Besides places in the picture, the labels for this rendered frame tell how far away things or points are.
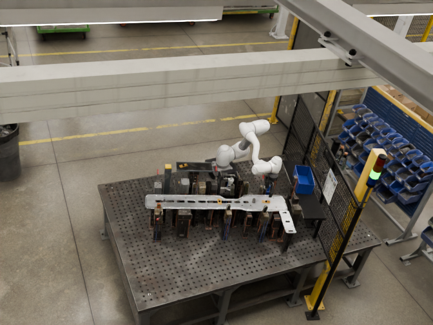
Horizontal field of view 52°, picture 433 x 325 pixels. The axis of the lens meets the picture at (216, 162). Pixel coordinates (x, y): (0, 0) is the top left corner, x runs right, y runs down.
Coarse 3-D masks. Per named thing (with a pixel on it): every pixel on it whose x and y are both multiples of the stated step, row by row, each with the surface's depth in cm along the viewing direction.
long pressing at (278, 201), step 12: (156, 204) 419; (168, 204) 421; (180, 204) 423; (192, 204) 425; (204, 204) 427; (216, 204) 429; (240, 204) 434; (252, 204) 436; (264, 204) 438; (276, 204) 440
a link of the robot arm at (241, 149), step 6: (258, 120) 453; (264, 120) 454; (258, 126) 447; (264, 126) 450; (258, 132) 450; (264, 132) 457; (240, 144) 490; (246, 144) 482; (234, 150) 499; (240, 150) 495; (246, 150) 498; (240, 156) 502
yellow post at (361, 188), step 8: (376, 152) 353; (384, 152) 355; (368, 160) 362; (368, 168) 362; (360, 176) 374; (368, 176) 363; (360, 184) 374; (360, 192) 374; (360, 200) 379; (352, 216) 391; (352, 232) 404; (328, 264) 432; (328, 272) 437; (320, 280) 449; (320, 288) 452; (304, 296) 480; (312, 296) 469; (312, 304) 469; (320, 304) 473
